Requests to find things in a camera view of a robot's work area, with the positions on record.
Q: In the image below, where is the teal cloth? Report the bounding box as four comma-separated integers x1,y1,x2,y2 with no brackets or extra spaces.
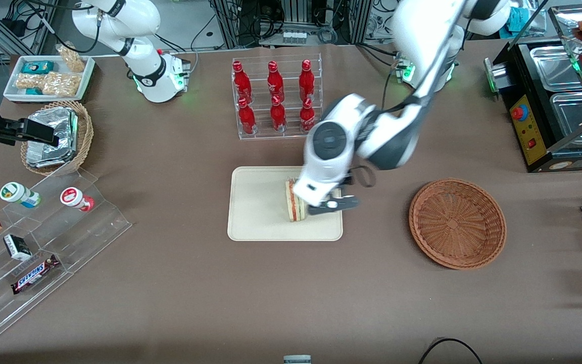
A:
505,7,525,32

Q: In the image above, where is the metal equipment rack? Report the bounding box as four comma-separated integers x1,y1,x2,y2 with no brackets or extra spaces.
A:
210,0,372,49

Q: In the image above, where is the black cable loop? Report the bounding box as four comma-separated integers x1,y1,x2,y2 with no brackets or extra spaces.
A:
417,338,483,364

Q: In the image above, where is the snickers chocolate bar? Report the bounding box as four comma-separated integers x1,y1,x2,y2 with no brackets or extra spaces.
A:
11,254,61,295

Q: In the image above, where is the red cola bottle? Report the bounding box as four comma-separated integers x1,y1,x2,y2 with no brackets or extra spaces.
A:
270,95,287,133
237,98,257,135
232,61,253,103
299,59,316,102
299,98,317,133
267,61,285,101

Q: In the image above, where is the foil wrapped food pack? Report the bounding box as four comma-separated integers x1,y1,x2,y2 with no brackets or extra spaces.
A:
25,147,77,169
26,107,79,155

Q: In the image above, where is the clear acrylic stepped shelf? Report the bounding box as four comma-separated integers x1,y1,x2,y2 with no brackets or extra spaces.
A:
0,167,133,344

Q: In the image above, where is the small black white box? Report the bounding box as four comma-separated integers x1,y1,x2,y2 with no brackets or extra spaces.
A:
3,234,33,262

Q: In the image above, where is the clear acrylic bottle rack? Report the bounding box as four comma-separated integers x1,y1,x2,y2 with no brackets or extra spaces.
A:
231,53,324,142

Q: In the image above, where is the red lid yogurt cup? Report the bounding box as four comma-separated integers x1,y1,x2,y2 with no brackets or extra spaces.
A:
60,187,95,212

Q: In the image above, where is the triangular sandwich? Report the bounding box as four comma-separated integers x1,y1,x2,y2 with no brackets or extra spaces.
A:
284,177,307,223

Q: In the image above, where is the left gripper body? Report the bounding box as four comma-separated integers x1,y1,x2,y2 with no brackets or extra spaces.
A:
293,167,353,208

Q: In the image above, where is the white rectangular snack tray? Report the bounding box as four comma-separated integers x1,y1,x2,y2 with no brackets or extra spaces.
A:
3,55,95,103

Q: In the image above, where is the brown round wicker basket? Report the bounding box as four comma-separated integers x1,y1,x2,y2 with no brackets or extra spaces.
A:
409,178,507,270

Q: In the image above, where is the steel warmer pan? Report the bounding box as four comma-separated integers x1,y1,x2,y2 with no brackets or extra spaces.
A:
529,44,582,93

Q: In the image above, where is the large clear bag of nuts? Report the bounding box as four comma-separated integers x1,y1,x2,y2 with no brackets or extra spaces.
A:
42,72,82,98

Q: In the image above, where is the green lid yogurt cup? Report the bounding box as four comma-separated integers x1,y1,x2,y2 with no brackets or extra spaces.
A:
0,182,41,209

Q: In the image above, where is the beige plastic tray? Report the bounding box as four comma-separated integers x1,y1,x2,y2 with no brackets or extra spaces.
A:
227,166,344,242

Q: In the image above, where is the black food warmer appliance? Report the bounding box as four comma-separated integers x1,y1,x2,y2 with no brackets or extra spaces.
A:
483,5,582,173

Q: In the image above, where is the light tan wicker basket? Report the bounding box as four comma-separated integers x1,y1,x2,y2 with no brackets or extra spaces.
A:
20,100,94,176

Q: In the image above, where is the teal snack box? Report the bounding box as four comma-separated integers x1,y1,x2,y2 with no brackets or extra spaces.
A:
21,61,55,75

